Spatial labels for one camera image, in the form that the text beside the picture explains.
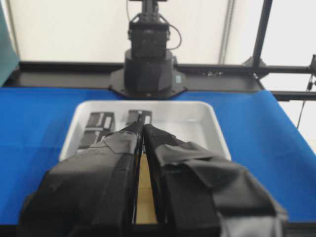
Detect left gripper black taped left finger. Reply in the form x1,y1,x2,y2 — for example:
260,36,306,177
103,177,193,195
19,122,143,237

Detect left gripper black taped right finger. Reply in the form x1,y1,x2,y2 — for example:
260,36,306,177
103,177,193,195
144,124,288,237

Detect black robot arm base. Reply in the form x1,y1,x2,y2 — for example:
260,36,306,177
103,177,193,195
109,0,186,100

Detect brown cardboard box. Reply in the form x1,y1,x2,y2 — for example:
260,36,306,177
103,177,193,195
136,154,158,224

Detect black white box in tray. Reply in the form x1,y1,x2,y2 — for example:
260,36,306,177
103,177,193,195
78,112,115,150

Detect white metal tray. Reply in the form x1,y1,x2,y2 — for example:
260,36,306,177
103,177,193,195
59,100,231,160

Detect blue table cloth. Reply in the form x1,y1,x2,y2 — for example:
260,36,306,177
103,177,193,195
0,87,316,225

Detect black aluminium frame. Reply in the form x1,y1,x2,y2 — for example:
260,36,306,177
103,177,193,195
4,0,316,99

